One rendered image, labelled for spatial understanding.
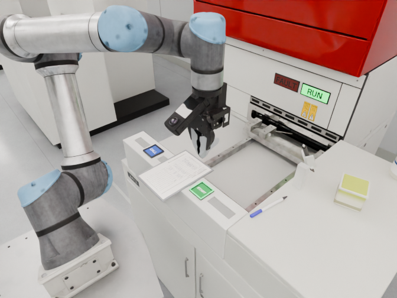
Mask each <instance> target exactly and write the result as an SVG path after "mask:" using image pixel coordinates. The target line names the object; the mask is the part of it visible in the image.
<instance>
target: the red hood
mask: <svg viewBox="0 0 397 298"><path fill-rule="evenodd" d="M198 12H215V13H218V14H221V15H222V16H224V18H225V20H226V36H227V37H231V38H234V39H237V40H240V41H244V42H246V43H250V44H253V45H256V46H259V47H263V48H266V49H268V50H272V51H275V52H278V53H282V54H285V55H287V56H291V57H295V58H297V59H301V60H304V61H307V62H310V63H314V64H317V65H319V66H323V67H326V68H329V69H333V70H336V71H338V72H342V73H345V74H348V75H352V76H355V77H360V76H363V75H364V74H366V73H367V72H369V71H371V70H372V69H374V68H375V67H378V66H379V65H381V64H382V63H384V62H386V61H387V60H389V59H391V58H392V57H394V56H396V55H397V0H193V14H195V13H198Z"/></svg>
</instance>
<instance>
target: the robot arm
mask: <svg viewBox="0 0 397 298"><path fill-rule="evenodd" d="M225 42H226V20H225V18H224V16H222V15H221V14H218V13H215V12H198V13H195V14H193V15H192V16H191V17H190V22H185V21H177V20H171V19H168V18H164V17H160V16H157V15H153V14H149V13H146V12H142V11H138V10H136V9H134V8H132V7H129V6H124V5H121V6H120V5H111V6H109V7H107V8H106V9H105V10H104V11H102V12H90V13H82V14H69V15H56V16H49V17H36V18H35V17H28V16H26V15H22V14H9V15H3V16H0V53H1V54H2V55H3V56H5V57H7V58H9V59H11V60H14V61H18V62H23V63H34V67H35V71H36V72H37V73H38V74H40V75H42V77H43V78H44V81H45V86H46V89H47V93H48V97H49V100H50V104H51V108H52V112H53V115H54V120H55V123H56V127H57V131H58V136H59V139H60V142H61V147H62V150H63V154H64V159H63V161H62V162H61V169H62V172H61V171H59V169H54V170H53V171H51V172H49V173H47V174H45V175H43V176H41V177H39V178H37V179H35V180H33V181H32V182H30V183H28V184H26V185H24V186H22V187H20V188H19V189H18V192H17V195H18V198H19V200H20V202H21V207H22V208H23V209H24V211H25V213H26V215H27V217H28V219H29V221H30V223H31V225H32V227H33V229H34V231H35V233H36V235H37V237H38V240H39V244H40V255H41V263H42V265H43V267H44V269H45V270H51V269H54V268H57V267H59V266H61V265H63V264H65V263H67V262H69V261H71V260H73V259H75V258H77V257H78V256H80V255H82V254H83V253H85V252H86V251H88V250H89V249H91V248H92V247H93V246H95V245H96V244H97V243H98V242H99V240H100V239H99V237H98V235H97V233H96V232H95V231H94V230H93V229H92V228H91V227H90V226H89V225H88V224H87V223H86V222H85V221H84V220H83V218H82V217H81V215H80V213H79V210H78V208H79V207H81V206H83V205H85V204H87V203H89V202H90V201H92V200H94V199H97V198H99V197H101V196H102V195H103V194H104V193H106V192H107V191H108V190H109V189H110V187H111V185H112V182H113V174H112V170H111V168H110V166H109V165H107V162H106V161H104V160H101V158H100V155H99V154H98V153H96V152H94V151H93V146H92V141H91V138H90V134H89V129H88V126H87V121H86V117H85V113H84V109H83V104H82V99H81V96H80V92H79V87H78V84H77V79H76V75H75V74H76V71H77V69H78V68H79V64H78V62H79V61H80V59H81V58H82V53H96V52H124V53H128V52H138V53H153V54H167V55H171V56H177V57H183V58H188V59H190V65H191V85H192V94H191V95H190V96H189V97H188V98H187V99H186V100H185V101H184V102H183V103H182V104H181V105H180V106H179V107H178V109H177V110H176V111H175V112H174V113H173V114H172V115H171V116H170V117H169V118H168V119H167V120H166V121H165V122H164V125H165V126H166V127H167V129H168V130H169V131H171V132H172V133H173V134H174V135H176V136H179V135H180V134H181V133H182V132H183V131H184V130H185V129H186V128H187V127H188V132H189V134H190V138H191V140H192V143H193V146H194V148H195V150H196V152H197V154H198V156H199V157H200V158H205V157H206V156H207V155H208V153H209V151H210V150H211V149H212V148H213V147H215V146H216V145H217V144H218V143H219V138H215V134H214V131H213V130H214V129H218V128H220V127H221V126H222V123H223V126H222V127H223V128H224V127H226V126H228V125H229V121H230V107H229V106H227V105H226V94H227V83H226V82H223V75H224V51H225ZM223 108H226V109H223ZM226 114H228V121H227V122H225V120H226V118H225V117H224V116H225V115H226Z"/></svg>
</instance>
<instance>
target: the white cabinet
mask: <svg viewBox="0 0 397 298"><path fill-rule="evenodd" d="M122 166H123V171H124V175H125V180H126V185H127V188H128V193H129V198H130V202H131V207H132V212H133V216H134V221H135V223H136V225H137V226H138V228H139V229H140V230H141V232H142V233H143V235H144V238H145V242H146V244H147V247H148V251H149V254H150V256H151V260H152V263H153V265H154V268H155V272H156V274H157V276H158V278H159V279H160V280H161V281H162V282H163V284H164V285H165V286H166V288H167V289H168V290H169V291H170V293H171V294H172V295H173V296H174V298H264V297H263V296H262V295H261V294H260V293H259V292H257V291H256V290H255V289H254V288H253V287H252V286H251V285H250V284H249V283H248V282H247V281H246V280H245V279H244V278H243V277H242V276H241V275H240V274H239V273H238V272H237V271H236V270H235V269H234V268H233V267H232V266H231V265H230V264H229V263H228V262H227V261H226V260H225V259H224V260H223V259H221V258H220V257H219V256H218V255H217V254H216V253H215V252H214V251H213V250H212V249H211V248H210V247H209V246H208V245H207V244H206V243H205V242H204V241H203V240H202V239H201V238H200V237H199V236H198V235H197V234H196V233H195V232H194V231H193V230H192V229H191V228H190V227H189V226H187V225H186V224H185V223H184V222H183V221H182V220H181V219H180V218H179V217H178V216H177V215H176V214H175V213H174V212H173V211H172V210H171V209H170V208H169V207H168V206H167V205H166V204H165V203H164V202H162V201H161V200H160V199H159V198H158V197H157V196H156V195H155V194H154V193H152V192H151V191H150V190H149V188H147V187H146V185H144V184H143V182H141V181H140V179H138V178H137V177H136V175H135V174H134V173H133V172H132V171H131V170H130V169H129V168H128V167H127V166H126V165H124V164H123V162H122Z"/></svg>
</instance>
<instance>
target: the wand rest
mask: <svg viewBox="0 0 397 298"><path fill-rule="evenodd" d="M301 152H302V156H303V159H304V162H305V163H303V162H300V163H299V164H298V165H297V169H296V172H295V176H294V180H293V182H292V185H293V186H295V187H296V188H297V189H302V188H303V187H304V183H305V180H306V178H307V174H308V171H309V169H313V168H314V167H316V165H315V160H314V156H313V155H311V156H305V154H304V152H303V150H301Z"/></svg>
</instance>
